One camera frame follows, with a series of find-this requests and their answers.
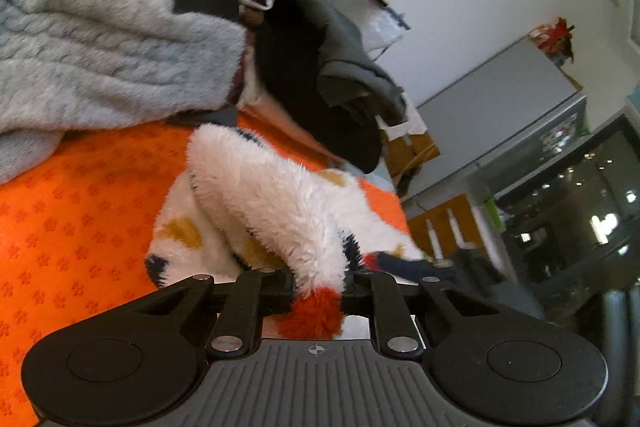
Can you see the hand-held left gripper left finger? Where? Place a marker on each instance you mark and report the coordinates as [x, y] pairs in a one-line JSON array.
[[275, 292]]

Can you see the white polka dot fleece garment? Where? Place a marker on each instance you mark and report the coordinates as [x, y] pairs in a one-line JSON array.
[[260, 187]]

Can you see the dark glass cabinet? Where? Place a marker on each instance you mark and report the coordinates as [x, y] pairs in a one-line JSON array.
[[575, 207]]

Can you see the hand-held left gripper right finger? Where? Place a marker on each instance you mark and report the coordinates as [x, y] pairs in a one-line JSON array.
[[362, 294]]

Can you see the red ornament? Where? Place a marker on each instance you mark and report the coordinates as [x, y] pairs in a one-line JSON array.
[[552, 34]]

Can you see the orange patterned mat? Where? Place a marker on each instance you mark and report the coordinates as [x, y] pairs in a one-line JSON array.
[[75, 232]]

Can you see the beige garment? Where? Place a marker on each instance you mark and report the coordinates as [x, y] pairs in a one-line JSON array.
[[280, 119]]

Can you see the black rod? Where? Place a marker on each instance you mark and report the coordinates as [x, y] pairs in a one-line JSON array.
[[382, 2]]

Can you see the clear plastic bag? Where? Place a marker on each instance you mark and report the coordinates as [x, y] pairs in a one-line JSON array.
[[385, 32]]

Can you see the dark grey garment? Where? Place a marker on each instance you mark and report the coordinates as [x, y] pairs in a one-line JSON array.
[[350, 77]]

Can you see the grey knit cardigan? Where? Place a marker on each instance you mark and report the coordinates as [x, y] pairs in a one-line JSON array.
[[100, 57]]

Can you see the wooden chair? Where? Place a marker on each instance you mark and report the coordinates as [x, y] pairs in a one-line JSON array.
[[465, 207]]

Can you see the grey refrigerator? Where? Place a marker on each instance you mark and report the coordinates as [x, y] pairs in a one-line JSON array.
[[500, 107]]

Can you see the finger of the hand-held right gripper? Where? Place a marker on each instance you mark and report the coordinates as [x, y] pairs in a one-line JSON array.
[[405, 268]]

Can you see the cardboard box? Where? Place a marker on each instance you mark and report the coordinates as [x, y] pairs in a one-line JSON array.
[[415, 147]]

